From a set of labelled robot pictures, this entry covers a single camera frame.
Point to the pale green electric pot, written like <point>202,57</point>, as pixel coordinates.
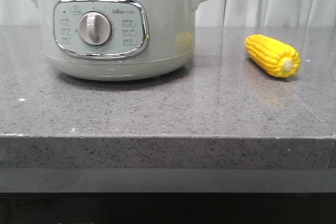
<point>117,40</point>

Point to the yellow toy corn cob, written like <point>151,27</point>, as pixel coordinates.
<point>278,59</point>

